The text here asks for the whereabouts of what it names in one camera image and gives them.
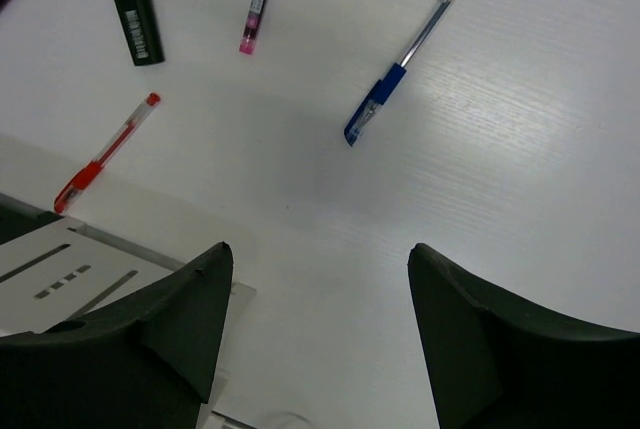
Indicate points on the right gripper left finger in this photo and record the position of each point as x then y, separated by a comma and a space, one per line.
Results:
147, 360

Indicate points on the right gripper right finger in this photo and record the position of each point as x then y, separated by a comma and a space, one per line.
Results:
497, 360

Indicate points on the grey two-slot container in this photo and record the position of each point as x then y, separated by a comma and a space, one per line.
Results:
58, 272

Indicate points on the small red gel pen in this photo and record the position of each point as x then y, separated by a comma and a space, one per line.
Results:
83, 179

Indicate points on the blue gel pen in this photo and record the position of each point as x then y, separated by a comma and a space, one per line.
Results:
383, 88

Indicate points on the yellow black highlighter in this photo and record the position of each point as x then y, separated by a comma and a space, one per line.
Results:
141, 31

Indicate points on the dark red gel pen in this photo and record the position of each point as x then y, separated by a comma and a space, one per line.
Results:
252, 26

